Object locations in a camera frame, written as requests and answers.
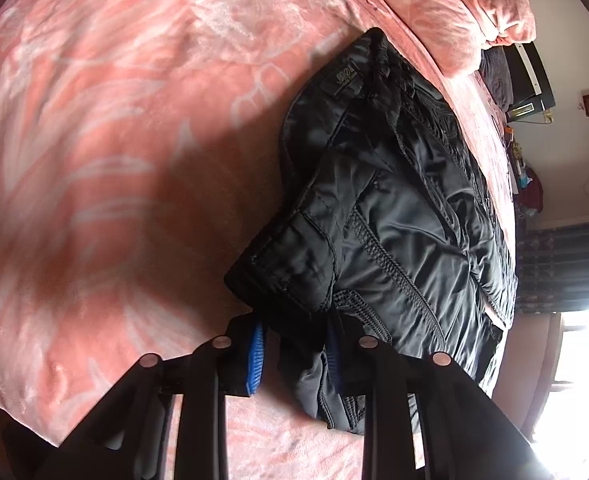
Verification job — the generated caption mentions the black padded pants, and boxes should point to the black padded pants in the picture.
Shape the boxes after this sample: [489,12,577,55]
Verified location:
[225,28,517,434]

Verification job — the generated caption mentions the dark patterned curtain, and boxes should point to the dark patterned curtain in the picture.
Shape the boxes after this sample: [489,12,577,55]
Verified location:
[517,222,589,314]

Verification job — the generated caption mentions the pink floral bed blanket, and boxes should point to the pink floral bed blanket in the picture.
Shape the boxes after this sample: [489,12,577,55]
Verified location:
[0,0,515,479]

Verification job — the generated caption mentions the black headboard with white stripe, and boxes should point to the black headboard with white stripe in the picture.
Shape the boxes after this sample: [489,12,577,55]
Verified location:
[503,42,556,122]

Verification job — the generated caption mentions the grey pillow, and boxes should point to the grey pillow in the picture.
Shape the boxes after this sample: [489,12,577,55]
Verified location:
[479,47,515,112]

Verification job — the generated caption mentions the rolled pink quilt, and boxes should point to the rolled pink quilt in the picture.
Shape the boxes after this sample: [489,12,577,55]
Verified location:
[383,0,536,78]

